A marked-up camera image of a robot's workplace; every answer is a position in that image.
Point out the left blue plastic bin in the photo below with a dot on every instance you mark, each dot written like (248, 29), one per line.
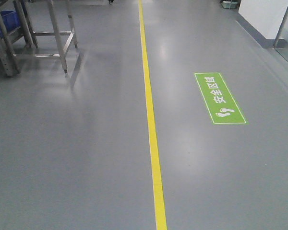
(10, 19)

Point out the stainless steel rack frame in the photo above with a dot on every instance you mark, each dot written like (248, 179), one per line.
(4, 43)

